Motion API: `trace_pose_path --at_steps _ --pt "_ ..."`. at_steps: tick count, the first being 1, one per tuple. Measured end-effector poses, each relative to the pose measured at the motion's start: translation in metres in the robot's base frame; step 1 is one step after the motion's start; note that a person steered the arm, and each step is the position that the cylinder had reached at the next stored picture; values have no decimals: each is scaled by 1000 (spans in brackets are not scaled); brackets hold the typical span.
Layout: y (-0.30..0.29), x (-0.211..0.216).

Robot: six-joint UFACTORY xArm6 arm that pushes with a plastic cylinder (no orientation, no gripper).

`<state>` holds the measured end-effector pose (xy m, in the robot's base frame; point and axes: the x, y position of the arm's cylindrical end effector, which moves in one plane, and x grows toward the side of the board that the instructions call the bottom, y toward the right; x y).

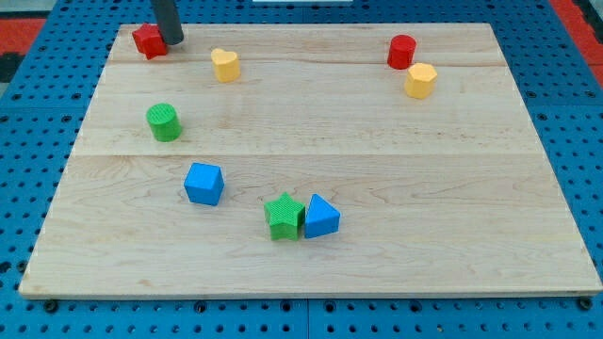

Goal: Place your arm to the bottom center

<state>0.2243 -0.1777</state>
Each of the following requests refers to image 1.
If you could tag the blue triangle block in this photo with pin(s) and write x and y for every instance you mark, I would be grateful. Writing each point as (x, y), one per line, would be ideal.
(321, 218)

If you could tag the grey cylindrical robot arm stick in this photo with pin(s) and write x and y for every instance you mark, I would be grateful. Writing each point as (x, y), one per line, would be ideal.
(168, 21)

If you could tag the red cylinder block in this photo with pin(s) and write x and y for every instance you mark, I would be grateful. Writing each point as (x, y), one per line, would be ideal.
(401, 52)

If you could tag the yellow heart block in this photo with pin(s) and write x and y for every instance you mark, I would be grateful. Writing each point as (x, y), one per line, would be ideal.
(225, 65)

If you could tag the light wooden board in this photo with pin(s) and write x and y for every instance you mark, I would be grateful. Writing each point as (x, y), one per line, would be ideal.
(451, 196)

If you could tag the yellow hexagon block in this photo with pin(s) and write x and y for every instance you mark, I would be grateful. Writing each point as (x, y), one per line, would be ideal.
(420, 80)

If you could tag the green cylinder block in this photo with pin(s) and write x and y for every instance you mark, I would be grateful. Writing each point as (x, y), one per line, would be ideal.
(164, 123)

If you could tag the blue cube block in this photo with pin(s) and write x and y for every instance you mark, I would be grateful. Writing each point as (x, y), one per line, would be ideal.
(204, 184)

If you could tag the red star block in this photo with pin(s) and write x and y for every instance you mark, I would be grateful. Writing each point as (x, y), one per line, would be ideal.
(149, 41)

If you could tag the green star block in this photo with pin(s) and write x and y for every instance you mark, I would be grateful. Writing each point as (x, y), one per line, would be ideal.
(284, 217)

